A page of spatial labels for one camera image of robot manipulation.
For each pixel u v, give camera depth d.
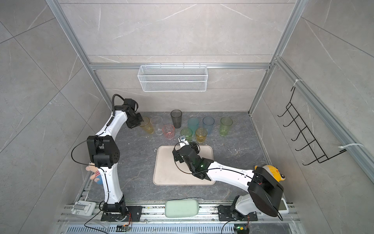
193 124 1.02
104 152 0.55
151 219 0.73
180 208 0.73
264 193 0.41
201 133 1.04
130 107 0.73
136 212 0.73
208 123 0.98
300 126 0.71
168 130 1.03
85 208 0.74
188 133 1.02
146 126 0.97
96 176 0.81
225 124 0.96
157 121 1.09
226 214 0.73
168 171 0.89
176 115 1.03
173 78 1.01
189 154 0.58
